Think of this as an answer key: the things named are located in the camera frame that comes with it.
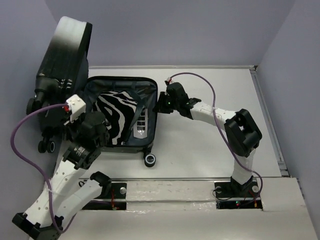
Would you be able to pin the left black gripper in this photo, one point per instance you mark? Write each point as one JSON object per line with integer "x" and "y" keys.
{"x": 73, "y": 126}

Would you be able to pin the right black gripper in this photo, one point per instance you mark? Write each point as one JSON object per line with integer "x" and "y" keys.
{"x": 159, "y": 107}

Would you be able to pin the zebra striped cloth bag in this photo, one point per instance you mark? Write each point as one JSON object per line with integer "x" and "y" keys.
{"x": 119, "y": 109}

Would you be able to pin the clear blue pin package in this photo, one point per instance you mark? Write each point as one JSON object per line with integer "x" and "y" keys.
{"x": 140, "y": 128}

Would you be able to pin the black suitcase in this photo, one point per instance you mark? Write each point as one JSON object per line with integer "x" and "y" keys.
{"x": 64, "y": 71}

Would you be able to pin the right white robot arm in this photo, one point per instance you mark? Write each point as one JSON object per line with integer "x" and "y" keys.
{"x": 237, "y": 128}

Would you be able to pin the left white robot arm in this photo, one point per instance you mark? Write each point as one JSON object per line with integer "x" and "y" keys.
{"x": 53, "y": 211}

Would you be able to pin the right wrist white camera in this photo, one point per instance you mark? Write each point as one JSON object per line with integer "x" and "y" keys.
{"x": 168, "y": 81}

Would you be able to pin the wrist white camera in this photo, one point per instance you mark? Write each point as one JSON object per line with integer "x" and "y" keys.
{"x": 76, "y": 107}
{"x": 168, "y": 81}

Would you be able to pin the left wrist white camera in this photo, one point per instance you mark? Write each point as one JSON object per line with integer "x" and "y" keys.
{"x": 76, "y": 107}

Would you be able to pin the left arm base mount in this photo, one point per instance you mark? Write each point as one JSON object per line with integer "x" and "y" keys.
{"x": 110, "y": 200}

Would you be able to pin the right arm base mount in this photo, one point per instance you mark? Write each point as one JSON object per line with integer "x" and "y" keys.
{"x": 228, "y": 199}

